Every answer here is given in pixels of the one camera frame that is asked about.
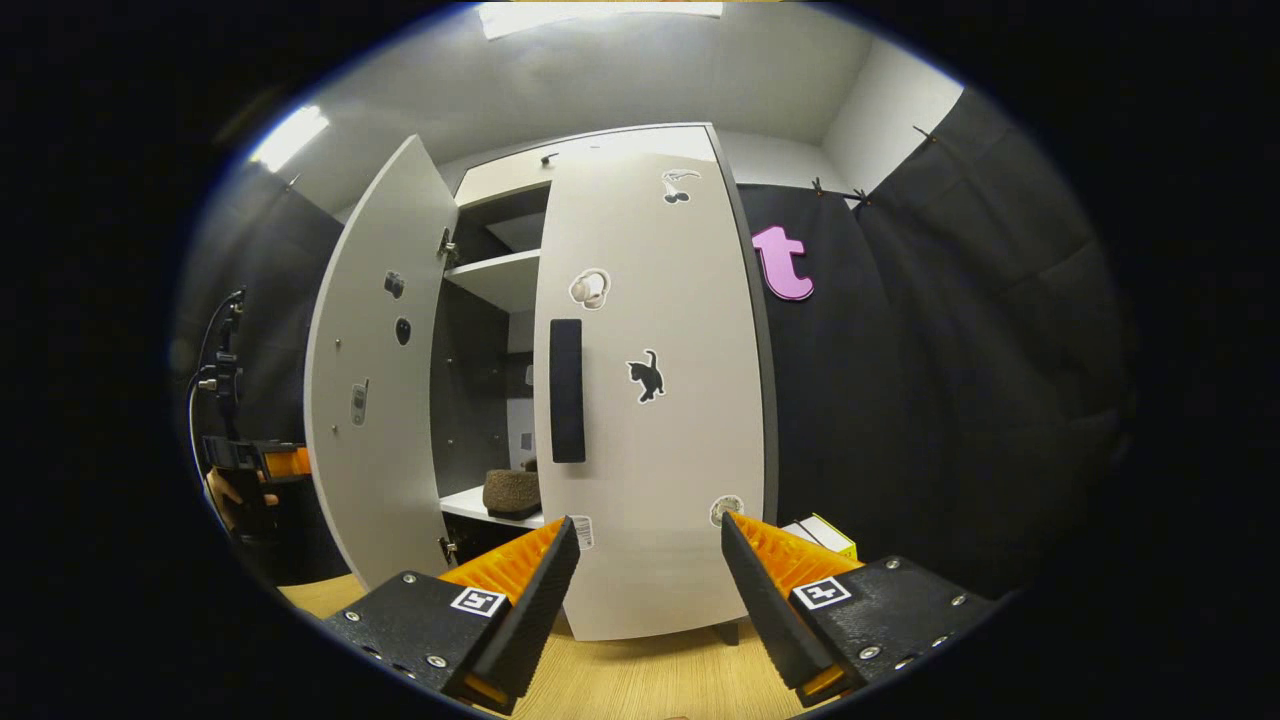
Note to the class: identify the black backdrop cloth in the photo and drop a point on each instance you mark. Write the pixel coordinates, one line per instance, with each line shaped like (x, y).
(950, 400)

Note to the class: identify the white cabinet shelf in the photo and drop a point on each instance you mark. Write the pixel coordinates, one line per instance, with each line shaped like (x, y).
(500, 280)

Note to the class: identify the white shoe cabinet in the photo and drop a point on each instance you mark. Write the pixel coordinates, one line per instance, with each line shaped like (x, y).
(480, 400)

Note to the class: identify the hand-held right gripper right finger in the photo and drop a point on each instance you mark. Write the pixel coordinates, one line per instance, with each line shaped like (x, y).
(765, 600)

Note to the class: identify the white cabinet door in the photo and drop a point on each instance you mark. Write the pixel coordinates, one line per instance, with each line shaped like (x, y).
(370, 500)
(680, 450)

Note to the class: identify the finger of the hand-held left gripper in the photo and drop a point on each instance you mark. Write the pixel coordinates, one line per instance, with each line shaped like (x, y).
(288, 462)

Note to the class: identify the cream cabinet drawer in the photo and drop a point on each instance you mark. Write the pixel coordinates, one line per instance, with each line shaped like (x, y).
(500, 180)

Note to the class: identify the metal door hinge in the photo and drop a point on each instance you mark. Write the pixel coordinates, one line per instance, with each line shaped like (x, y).
(447, 245)

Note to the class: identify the brown fuzzy shoe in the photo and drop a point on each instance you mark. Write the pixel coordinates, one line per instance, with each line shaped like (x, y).
(512, 492)

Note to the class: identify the large ceiling light panel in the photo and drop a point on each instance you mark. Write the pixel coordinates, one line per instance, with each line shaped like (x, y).
(600, 15)

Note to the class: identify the small ceiling light panel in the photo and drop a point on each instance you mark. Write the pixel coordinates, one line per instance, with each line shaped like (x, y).
(290, 138)

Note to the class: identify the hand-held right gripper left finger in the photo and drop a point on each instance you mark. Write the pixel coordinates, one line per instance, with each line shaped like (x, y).
(530, 610)

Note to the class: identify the yellow cardboard box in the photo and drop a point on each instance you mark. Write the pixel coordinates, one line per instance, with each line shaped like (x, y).
(835, 538)

